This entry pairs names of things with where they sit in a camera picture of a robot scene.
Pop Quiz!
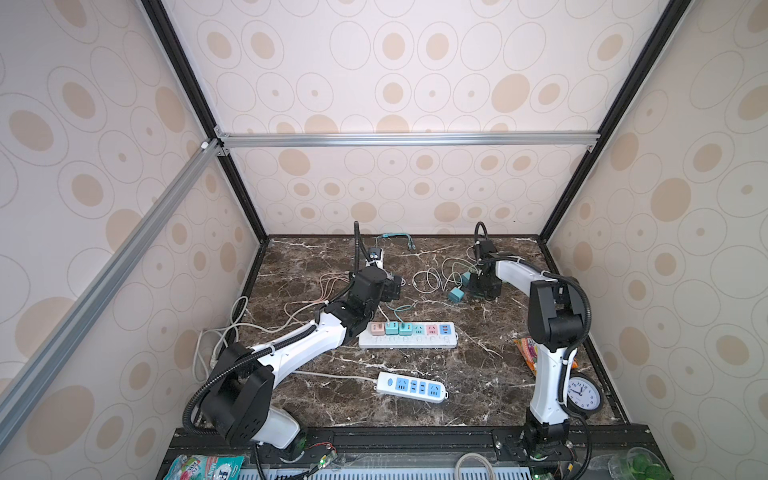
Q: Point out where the horizontal aluminium rail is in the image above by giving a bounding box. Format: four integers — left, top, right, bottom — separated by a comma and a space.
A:
204, 130, 600, 151

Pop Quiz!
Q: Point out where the colourful candy bag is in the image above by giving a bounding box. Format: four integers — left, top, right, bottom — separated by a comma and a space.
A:
513, 335, 581, 379

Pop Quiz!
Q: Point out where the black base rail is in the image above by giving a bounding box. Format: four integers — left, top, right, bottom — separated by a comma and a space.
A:
154, 424, 665, 479

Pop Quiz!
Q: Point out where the black round clock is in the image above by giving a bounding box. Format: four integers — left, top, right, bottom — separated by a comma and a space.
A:
567, 372, 604, 418

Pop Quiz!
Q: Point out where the pink usb cable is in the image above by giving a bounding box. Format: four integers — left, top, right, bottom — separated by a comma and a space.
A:
281, 271, 361, 325

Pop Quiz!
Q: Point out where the diagonal aluminium rail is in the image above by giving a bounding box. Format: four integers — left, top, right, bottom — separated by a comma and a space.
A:
1, 138, 222, 449

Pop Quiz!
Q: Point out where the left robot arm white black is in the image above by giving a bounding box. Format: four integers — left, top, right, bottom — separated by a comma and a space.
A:
182, 222, 402, 450

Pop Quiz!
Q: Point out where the teal charger plug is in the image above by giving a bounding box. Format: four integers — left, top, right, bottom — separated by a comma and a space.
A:
385, 321, 400, 336
399, 323, 416, 336
447, 287, 465, 304

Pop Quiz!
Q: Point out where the teal usb cable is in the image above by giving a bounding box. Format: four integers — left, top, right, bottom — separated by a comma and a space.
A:
381, 232, 418, 319

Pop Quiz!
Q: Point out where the long white colourful power strip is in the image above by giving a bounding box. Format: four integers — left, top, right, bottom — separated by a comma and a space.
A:
358, 321, 458, 349

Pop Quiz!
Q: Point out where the green snack packet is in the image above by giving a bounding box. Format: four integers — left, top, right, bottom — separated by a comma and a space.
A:
164, 455, 245, 480

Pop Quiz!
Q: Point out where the clear cup with green leaves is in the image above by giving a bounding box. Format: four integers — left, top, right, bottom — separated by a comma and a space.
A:
608, 447, 673, 480

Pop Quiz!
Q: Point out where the teal charger plug front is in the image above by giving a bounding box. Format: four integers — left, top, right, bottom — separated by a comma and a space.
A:
385, 321, 400, 336

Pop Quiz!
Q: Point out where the white usb cable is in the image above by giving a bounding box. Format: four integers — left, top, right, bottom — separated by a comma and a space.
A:
411, 251, 475, 295

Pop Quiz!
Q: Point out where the short white blue power strip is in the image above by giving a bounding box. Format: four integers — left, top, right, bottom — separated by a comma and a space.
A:
376, 372, 448, 404

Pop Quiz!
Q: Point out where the white power strip cord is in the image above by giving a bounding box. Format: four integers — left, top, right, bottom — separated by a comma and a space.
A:
191, 295, 380, 385

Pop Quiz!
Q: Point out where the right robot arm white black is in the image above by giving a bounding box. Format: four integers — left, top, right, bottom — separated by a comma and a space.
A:
466, 221, 592, 439

